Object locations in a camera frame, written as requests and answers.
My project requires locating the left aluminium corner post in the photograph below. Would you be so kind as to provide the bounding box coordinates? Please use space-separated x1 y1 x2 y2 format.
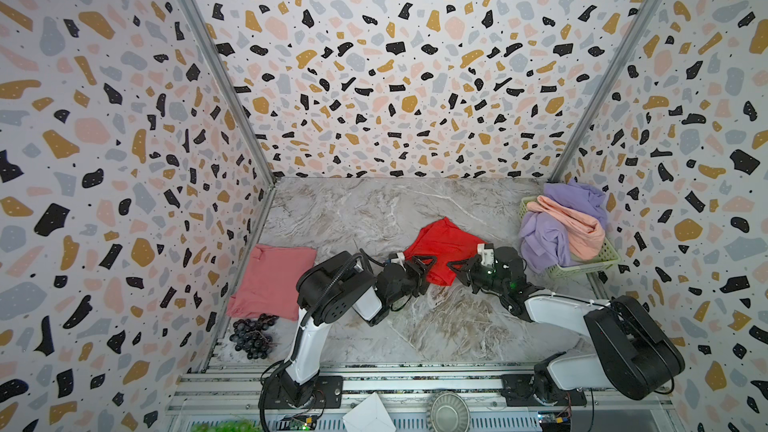
178 0 276 190

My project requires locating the black corrugated cable hose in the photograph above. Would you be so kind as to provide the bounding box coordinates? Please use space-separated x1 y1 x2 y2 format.
257 249 385 432

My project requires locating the white paper sheet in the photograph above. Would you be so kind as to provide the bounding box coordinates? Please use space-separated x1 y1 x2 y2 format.
342 393 397 432

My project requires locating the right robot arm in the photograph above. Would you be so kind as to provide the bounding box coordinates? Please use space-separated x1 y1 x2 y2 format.
447 244 686 405

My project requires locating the green artificial grass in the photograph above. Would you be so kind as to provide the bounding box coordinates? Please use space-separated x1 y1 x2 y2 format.
190 420 262 432

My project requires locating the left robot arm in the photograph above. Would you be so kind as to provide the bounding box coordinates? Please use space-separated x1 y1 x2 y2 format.
277 250 437 406

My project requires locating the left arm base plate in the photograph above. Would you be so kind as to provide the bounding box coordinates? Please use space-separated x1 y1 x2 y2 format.
260 373 344 410

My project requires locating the green plastic basket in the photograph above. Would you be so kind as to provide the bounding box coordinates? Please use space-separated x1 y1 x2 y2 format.
519 195 619 278

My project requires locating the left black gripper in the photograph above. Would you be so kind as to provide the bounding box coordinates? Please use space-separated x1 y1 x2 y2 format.
384 256 434 309

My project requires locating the red t-shirt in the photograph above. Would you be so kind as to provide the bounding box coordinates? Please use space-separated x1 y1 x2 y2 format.
404 218 483 287

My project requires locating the folded pink t-shirt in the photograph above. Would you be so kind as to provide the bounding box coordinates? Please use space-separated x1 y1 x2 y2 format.
226 244 317 321

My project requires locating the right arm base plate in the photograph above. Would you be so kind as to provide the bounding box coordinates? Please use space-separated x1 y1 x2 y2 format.
500 373 588 407

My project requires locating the black grape bunch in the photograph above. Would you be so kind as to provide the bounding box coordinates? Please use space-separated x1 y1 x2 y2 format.
228 313 278 360

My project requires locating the small electronics board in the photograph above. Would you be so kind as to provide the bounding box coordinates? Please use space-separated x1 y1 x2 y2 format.
277 414 318 431

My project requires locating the aluminium corner post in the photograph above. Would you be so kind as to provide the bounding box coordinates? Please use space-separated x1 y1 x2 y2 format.
547 0 663 183
178 0 276 190

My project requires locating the round grey metal disc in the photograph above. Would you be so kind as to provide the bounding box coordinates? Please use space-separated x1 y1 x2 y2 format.
427 391 471 432

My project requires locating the purple t-shirt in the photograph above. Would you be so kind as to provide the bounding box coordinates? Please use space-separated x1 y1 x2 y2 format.
519 181 608 273

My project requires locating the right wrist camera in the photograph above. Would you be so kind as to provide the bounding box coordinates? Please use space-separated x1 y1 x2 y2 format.
477 243 495 268

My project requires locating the peach t-shirt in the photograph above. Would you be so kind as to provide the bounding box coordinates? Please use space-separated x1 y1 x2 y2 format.
526 195 605 260

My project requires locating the aluminium frame rail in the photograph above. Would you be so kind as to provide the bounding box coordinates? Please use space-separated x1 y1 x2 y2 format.
168 363 684 431

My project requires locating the right aluminium corner post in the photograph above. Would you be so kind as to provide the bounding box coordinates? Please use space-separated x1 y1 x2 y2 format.
547 0 663 183

